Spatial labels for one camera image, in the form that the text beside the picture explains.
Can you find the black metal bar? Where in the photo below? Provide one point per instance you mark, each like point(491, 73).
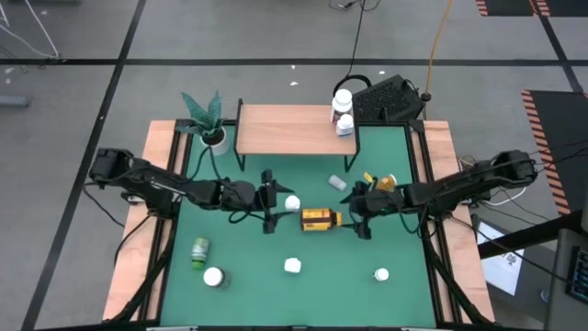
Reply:
point(528, 235)

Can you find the large white pill bottle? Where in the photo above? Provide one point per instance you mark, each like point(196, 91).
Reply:
point(343, 99)

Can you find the orange pill vial white cap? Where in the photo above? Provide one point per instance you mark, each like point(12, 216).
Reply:
point(386, 183)

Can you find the small white pill bottle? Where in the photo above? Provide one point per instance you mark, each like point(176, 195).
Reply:
point(381, 274)

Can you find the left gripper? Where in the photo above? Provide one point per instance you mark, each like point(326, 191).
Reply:
point(268, 202)

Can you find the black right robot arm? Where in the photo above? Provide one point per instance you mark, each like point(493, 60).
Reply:
point(459, 186)

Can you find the grey metal base plate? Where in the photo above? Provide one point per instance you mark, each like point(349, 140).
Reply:
point(133, 199)

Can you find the wooden shelf black metal frame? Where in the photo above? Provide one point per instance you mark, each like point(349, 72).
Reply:
point(285, 128)

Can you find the green cap medicine bottle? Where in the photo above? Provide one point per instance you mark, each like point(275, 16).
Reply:
point(200, 250)

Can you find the green table mat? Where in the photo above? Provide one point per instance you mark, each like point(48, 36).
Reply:
point(257, 294)

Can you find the white paper sheet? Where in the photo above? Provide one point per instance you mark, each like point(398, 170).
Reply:
point(503, 271)

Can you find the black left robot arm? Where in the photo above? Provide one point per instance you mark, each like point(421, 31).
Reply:
point(151, 181)

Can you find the black mat hazard striped edge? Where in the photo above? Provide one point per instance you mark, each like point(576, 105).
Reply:
point(565, 138)
point(505, 7)

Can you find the white medicine bottle blue label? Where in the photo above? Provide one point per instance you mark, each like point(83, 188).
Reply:
point(345, 122)
point(292, 265)
point(292, 202)

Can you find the fish oil bottle yellow cap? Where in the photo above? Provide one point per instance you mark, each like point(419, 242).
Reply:
point(317, 220)

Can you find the clear gummies bottle green label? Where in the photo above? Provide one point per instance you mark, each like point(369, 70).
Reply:
point(213, 277)

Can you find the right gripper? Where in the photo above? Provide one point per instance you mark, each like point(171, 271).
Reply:
point(381, 202)

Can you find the grey metal cabinet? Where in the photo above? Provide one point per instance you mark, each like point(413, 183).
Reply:
point(558, 312)

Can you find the black control panel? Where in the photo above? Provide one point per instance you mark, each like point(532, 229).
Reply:
point(580, 276)

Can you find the green plant in white pot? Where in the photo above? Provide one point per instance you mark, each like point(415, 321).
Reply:
point(215, 138)

